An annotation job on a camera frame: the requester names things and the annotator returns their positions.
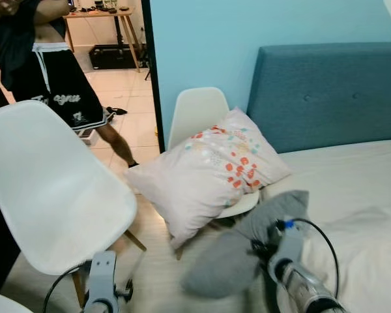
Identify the pink patterned pillow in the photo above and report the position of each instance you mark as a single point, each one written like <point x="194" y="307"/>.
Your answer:
<point x="202" y="176"/>

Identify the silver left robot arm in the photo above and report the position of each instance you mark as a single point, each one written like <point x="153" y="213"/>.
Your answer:
<point x="99" y="308"/>

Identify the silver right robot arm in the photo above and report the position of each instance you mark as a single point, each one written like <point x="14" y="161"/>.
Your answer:
<point x="306" y="290"/>

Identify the white rounded chair edge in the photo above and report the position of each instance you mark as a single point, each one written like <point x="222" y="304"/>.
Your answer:
<point x="3" y="304"/>

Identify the large white plastic chair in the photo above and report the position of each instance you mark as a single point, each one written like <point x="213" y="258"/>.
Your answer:
<point x="45" y="182"/>

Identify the small white plastic chair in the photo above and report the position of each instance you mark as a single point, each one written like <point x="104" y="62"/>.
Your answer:
<point x="199" y="111"/>

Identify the grey cloth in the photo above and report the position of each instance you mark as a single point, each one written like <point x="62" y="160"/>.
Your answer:
<point x="215" y="267"/>

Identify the white blanket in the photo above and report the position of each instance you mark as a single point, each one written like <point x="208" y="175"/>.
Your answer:
<point x="371" y="261"/>

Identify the bed with white sheet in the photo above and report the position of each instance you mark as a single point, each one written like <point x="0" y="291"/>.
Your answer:
<point x="352" y="176"/>

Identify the small white floor item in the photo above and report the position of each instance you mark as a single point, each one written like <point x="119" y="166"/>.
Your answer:
<point x="88" y="137"/>

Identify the blue upholstered headboard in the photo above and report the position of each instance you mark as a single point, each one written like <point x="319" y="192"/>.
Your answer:
<point x="332" y="98"/>

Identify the black slippers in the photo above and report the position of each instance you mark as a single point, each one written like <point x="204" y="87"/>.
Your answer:
<point x="117" y="111"/>

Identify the person in black shorts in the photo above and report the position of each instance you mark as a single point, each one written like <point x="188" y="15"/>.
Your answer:
<point x="58" y="78"/>

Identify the black box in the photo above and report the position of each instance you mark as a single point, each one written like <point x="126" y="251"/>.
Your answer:
<point x="111" y="57"/>

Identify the wooden table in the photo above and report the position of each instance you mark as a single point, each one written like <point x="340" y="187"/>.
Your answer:
<point x="98" y="13"/>

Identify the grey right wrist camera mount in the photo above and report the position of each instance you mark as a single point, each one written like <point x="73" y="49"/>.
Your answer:
<point x="290" y="244"/>

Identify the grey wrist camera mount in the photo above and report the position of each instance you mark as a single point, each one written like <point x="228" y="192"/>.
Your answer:
<point x="101" y="274"/>
<point x="290" y="244"/>

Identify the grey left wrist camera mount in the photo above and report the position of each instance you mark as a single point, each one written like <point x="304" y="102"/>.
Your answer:
<point x="101" y="274"/>

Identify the black door frame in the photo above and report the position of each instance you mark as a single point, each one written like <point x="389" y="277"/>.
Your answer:
<point x="150" y="65"/>

